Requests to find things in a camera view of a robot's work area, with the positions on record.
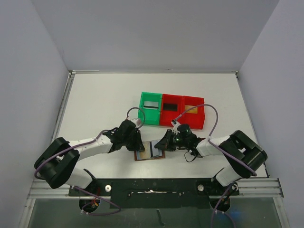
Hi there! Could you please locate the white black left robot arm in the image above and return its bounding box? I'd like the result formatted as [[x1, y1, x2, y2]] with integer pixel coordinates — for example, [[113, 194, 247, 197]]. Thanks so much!
[[34, 118, 145, 189]]

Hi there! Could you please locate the aluminium left frame rail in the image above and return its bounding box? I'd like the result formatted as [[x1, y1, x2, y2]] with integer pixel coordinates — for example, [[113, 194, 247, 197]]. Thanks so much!
[[50, 71, 76, 144]]

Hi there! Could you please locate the silver card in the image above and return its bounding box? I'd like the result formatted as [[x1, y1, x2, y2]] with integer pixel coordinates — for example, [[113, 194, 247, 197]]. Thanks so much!
[[149, 140, 163, 158], [143, 101, 159, 110]]

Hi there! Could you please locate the aluminium front frame rail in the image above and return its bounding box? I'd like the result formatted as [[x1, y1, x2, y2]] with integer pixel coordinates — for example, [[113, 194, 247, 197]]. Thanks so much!
[[28, 178, 284, 199]]

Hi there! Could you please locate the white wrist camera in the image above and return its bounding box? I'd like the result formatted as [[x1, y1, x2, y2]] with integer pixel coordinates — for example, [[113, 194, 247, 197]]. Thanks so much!
[[171, 119, 180, 134], [126, 117, 142, 128]]

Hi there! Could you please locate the red plastic bin middle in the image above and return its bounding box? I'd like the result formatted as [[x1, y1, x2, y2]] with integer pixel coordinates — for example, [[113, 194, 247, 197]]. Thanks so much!
[[159, 94, 183, 126]]

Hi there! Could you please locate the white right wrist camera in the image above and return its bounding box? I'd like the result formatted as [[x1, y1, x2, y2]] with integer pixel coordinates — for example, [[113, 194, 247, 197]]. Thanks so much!
[[171, 119, 180, 134]]

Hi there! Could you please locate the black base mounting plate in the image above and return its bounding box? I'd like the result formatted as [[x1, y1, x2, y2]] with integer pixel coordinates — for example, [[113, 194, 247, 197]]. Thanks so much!
[[68, 178, 238, 209]]

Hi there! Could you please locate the black card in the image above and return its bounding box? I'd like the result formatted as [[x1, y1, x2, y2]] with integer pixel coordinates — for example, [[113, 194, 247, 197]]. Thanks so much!
[[162, 103, 178, 112]]

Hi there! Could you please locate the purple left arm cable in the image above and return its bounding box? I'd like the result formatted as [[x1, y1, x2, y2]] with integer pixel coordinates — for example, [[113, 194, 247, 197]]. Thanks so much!
[[35, 107, 147, 217]]

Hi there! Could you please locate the green plastic bin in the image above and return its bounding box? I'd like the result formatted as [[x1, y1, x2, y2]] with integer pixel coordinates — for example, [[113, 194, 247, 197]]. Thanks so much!
[[139, 92, 162, 125]]

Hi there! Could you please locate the gold VIP card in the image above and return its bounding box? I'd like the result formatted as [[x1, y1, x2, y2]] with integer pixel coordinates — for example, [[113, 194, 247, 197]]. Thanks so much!
[[185, 105, 198, 114]]

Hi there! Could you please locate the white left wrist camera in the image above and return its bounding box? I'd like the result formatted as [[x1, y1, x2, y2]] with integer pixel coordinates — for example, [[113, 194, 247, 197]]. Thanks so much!
[[126, 117, 142, 128]]

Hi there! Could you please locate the brown leather card holder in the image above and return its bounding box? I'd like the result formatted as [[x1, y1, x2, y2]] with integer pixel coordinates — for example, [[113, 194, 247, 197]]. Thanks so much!
[[134, 141, 165, 161]]

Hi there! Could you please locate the red plastic bin right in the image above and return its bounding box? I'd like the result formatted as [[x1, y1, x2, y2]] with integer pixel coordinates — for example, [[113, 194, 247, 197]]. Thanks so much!
[[179, 96, 205, 130]]

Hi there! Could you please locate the red plastic bin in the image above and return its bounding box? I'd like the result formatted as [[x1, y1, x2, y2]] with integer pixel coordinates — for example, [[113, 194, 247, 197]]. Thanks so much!
[[179, 96, 205, 130], [159, 94, 183, 126]]

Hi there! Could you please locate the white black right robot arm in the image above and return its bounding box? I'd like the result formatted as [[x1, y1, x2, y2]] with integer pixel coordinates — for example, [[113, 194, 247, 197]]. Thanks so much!
[[154, 124, 268, 187]]

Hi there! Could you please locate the aluminium frame rail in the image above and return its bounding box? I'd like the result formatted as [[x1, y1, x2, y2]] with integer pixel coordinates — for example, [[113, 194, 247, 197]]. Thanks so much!
[[28, 178, 284, 199], [50, 71, 76, 144]]

